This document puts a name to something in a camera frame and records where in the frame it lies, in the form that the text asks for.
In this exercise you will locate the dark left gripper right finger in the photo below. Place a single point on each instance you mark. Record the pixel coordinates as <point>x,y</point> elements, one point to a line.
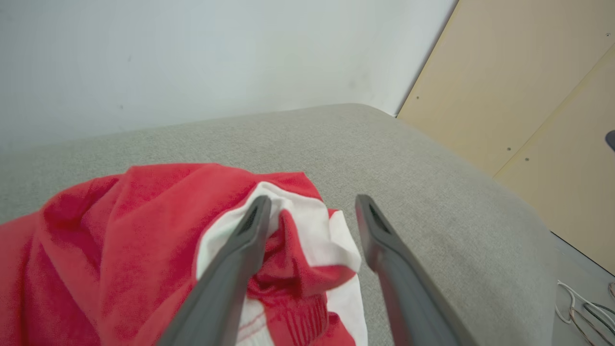
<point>408,288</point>

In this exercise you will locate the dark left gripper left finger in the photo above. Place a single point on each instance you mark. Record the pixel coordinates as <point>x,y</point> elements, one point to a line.
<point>216,288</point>

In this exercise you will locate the red Bulls basketball jersey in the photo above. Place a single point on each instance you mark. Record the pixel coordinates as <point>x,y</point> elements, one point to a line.
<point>120,240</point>

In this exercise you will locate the grey fabric sofa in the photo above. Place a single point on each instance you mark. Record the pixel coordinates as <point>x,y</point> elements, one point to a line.
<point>384,158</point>

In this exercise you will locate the beige wooden board panel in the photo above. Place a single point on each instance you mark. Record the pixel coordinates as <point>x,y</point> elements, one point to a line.
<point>504,72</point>

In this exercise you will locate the dark grey round object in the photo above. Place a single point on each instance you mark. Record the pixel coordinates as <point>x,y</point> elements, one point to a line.
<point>611,140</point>

